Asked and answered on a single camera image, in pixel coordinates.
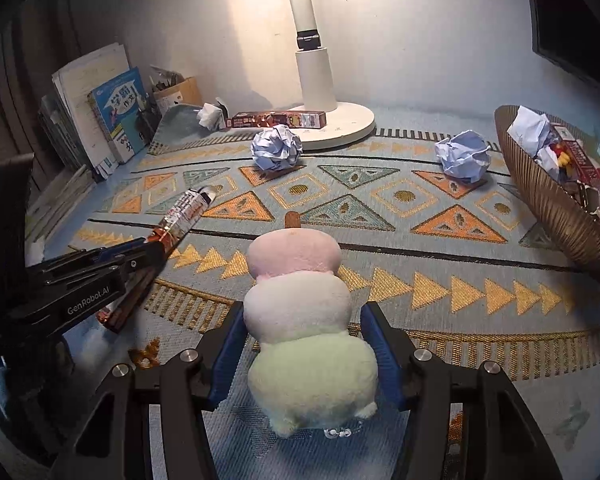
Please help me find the white desk lamp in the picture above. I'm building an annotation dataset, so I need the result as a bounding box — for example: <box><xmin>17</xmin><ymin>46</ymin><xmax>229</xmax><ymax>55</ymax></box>
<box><xmin>279</xmin><ymin>0</ymin><xmax>377</xmax><ymax>152</ymax></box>

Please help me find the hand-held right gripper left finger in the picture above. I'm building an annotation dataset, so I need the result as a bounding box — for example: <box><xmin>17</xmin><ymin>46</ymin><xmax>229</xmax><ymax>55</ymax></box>
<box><xmin>55</xmin><ymin>301</ymin><xmax>247</xmax><ymax>480</ymax></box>

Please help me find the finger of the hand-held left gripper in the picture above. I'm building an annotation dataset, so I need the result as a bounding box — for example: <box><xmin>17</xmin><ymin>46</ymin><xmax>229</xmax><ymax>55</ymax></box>
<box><xmin>96</xmin><ymin>240</ymin><xmax>167</xmax><ymax>282</ymax></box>

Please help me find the dark monitor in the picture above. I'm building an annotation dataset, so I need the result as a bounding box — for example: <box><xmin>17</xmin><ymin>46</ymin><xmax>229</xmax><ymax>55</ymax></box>
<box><xmin>521</xmin><ymin>0</ymin><xmax>600</xmax><ymax>86</ymax></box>

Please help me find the blue book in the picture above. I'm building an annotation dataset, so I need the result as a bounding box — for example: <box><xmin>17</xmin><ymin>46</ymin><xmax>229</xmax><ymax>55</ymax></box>
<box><xmin>86</xmin><ymin>66</ymin><xmax>150</xmax><ymax>165</ymax></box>

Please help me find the pink white green dumpling plush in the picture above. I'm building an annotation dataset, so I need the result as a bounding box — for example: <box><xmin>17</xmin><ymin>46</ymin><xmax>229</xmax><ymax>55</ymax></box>
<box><xmin>242</xmin><ymin>211</ymin><xmax>382</xmax><ymax>437</ymax></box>

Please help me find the person's left forearm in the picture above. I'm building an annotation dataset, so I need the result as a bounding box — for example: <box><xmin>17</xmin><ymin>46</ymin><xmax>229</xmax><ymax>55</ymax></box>
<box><xmin>0</xmin><ymin>357</ymin><xmax>56</xmax><ymax>478</ymax></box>

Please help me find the black mesh pen holder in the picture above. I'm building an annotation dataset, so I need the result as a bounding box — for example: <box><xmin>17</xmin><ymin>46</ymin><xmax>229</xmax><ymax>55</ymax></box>
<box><xmin>134</xmin><ymin>102</ymin><xmax>163</xmax><ymax>147</ymax></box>

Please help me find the brown ribbed bowl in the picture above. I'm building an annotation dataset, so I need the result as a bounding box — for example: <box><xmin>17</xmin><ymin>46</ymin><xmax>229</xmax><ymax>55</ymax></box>
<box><xmin>494</xmin><ymin>104</ymin><xmax>600</xmax><ymax>278</ymax></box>

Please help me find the flat stack of books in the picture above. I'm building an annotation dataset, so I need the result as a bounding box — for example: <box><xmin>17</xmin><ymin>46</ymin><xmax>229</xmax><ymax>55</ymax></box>
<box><xmin>25</xmin><ymin>162</ymin><xmax>98</xmax><ymax>246</ymax></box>

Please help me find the long red picture box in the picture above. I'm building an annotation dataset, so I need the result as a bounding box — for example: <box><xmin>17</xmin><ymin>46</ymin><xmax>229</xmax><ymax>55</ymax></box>
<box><xmin>229</xmin><ymin>109</ymin><xmax>328</xmax><ymax>131</ymax></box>

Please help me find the white paper ball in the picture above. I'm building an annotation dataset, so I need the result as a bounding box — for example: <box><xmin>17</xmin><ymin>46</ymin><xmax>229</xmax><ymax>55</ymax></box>
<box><xmin>251</xmin><ymin>125</ymin><xmax>304</xmax><ymax>173</ymax></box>
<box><xmin>506</xmin><ymin>111</ymin><xmax>552</xmax><ymax>159</ymax></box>
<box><xmin>434</xmin><ymin>130</ymin><xmax>493</xmax><ymax>184</ymax></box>
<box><xmin>534</xmin><ymin>146</ymin><xmax>563</xmax><ymax>183</ymax></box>

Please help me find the cardboard box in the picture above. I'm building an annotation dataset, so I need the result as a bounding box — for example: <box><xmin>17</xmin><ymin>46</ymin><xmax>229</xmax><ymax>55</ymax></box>
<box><xmin>152</xmin><ymin>76</ymin><xmax>204</xmax><ymax>117</ymax></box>

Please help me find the crumpled white tissue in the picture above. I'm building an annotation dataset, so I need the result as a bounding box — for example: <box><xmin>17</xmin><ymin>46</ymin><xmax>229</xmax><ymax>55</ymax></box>
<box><xmin>196</xmin><ymin>102</ymin><xmax>227</xmax><ymax>132</ymax></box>

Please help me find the patterned blue woven mat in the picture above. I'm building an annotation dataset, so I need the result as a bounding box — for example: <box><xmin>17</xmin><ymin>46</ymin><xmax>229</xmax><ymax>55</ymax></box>
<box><xmin>25</xmin><ymin>102</ymin><xmax>600</xmax><ymax>480</ymax></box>

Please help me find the long red printed box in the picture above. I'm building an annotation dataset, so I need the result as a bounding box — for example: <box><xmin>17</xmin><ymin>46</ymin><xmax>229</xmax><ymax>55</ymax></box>
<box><xmin>96</xmin><ymin>186</ymin><xmax>220</xmax><ymax>335</ymax></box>

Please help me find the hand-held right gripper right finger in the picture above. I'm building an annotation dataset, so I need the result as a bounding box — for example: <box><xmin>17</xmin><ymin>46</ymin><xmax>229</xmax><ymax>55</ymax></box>
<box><xmin>360</xmin><ymin>301</ymin><xmax>563</xmax><ymax>480</ymax></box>

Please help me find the upright stack of papers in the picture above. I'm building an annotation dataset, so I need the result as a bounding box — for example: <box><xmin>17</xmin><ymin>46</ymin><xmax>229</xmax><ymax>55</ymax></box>
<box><xmin>36</xmin><ymin>42</ymin><xmax>131</xmax><ymax>183</ymax></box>

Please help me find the long dark red box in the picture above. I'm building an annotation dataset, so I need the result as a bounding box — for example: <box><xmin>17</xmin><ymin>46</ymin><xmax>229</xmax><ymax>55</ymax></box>
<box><xmin>550</xmin><ymin>124</ymin><xmax>600</xmax><ymax>241</ymax></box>

